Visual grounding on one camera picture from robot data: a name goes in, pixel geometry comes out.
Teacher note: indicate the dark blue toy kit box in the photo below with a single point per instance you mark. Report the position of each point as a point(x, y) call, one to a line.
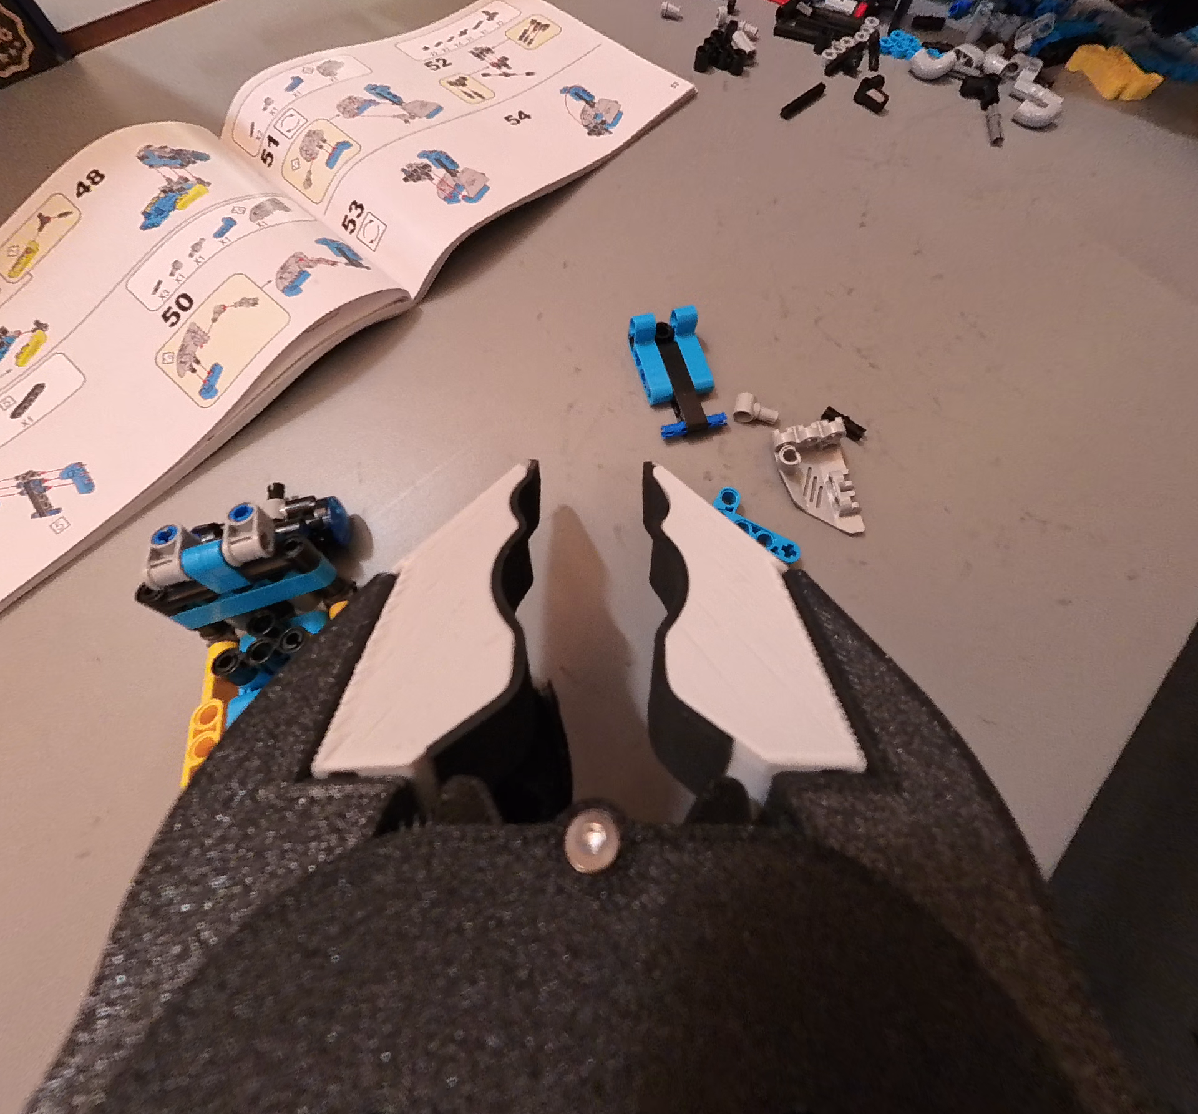
point(27, 38)

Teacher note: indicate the pile of small brick pieces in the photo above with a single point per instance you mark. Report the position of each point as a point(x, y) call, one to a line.
point(1114, 71)

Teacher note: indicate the small black brick pin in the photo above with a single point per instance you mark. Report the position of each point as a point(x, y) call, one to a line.
point(842, 424)

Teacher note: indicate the black perforated panel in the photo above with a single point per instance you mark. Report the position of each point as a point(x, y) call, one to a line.
point(1141, 852)

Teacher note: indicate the black brick pin connector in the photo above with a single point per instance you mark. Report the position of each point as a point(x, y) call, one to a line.
point(863, 96)

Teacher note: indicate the blue L-shaped brick beam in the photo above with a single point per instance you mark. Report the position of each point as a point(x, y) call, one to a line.
point(758, 530)

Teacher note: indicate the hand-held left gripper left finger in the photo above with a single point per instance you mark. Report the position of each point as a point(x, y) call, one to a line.
point(420, 666)

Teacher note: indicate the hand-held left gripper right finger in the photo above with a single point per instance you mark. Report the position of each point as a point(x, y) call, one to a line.
point(758, 666)

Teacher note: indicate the dark grey brick axle pin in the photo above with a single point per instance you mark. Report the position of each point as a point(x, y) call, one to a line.
point(994, 128)

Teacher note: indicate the grey desk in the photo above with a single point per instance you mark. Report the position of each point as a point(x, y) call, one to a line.
point(889, 271)

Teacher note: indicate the blue yellow toy vehicle assembly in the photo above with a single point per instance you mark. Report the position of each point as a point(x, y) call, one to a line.
point(224, 563)

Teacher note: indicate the light blue brick connector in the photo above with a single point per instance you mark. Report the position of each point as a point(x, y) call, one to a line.
point(902, 45)

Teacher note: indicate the grey wedge brick panel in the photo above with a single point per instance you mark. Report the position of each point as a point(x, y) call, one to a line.
point(823, 487)

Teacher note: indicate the open instruction booklet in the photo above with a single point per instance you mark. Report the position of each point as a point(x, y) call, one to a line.
point(327, 197)

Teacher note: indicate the light grey brick pin connector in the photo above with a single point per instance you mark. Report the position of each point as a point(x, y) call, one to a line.
point(748, 405)

